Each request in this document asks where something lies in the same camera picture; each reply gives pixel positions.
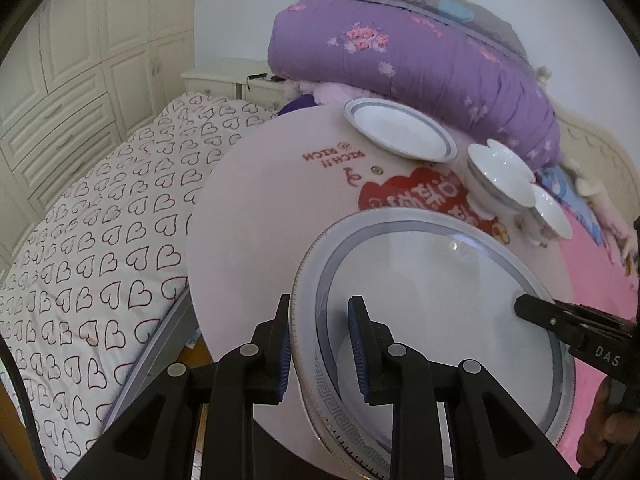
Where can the cream nightstand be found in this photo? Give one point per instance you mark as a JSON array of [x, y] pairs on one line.
[[220, 80]]

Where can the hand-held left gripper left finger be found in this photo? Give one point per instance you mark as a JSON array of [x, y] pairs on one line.
[[285, 360]]

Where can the cream panelled wardrobe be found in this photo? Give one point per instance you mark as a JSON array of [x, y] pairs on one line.
[[75, 70]]

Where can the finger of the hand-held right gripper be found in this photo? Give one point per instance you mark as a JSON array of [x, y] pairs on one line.
[[537, 310]]

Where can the purple floral quilt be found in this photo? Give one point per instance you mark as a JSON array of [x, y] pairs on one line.
[[450, 75]]

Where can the dark purple cloth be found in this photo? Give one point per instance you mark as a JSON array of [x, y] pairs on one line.
[[295, 105]]

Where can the round pink printed table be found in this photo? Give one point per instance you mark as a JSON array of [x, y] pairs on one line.
[[260, 195]]

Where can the lilac fluffy cloth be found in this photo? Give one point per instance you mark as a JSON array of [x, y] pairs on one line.
[[340, 92]]

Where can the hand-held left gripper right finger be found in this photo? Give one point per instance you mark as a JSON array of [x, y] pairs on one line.
[[358, 355]]

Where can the pink blanket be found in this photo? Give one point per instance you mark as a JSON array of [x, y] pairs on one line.
[[595, 270]]

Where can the cream carved headboard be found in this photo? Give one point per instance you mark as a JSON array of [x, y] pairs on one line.
[[600, 145]]

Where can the large blue-rimmed plate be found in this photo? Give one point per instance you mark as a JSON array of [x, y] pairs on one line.
[[440, 285]]

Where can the cream plush toy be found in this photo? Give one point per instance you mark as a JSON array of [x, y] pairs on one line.
[[607, 210]]

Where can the white bowl with blue band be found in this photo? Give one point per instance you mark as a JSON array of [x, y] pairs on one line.
[[552, 212], [500, 170]]

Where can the heart-print bed sheet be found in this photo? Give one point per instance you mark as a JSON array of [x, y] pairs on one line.
[[100, 240]]

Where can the small blue-rimmed plate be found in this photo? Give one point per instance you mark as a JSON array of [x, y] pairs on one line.
[[400, 127]]

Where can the person's right hand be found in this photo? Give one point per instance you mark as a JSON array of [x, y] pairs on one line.
[[607, 425]]

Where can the grey patterned pillow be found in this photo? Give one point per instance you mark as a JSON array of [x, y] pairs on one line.
[[450, 5]]

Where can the blue cartoon pillow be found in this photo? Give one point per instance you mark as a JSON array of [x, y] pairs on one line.
[[565, 185]]

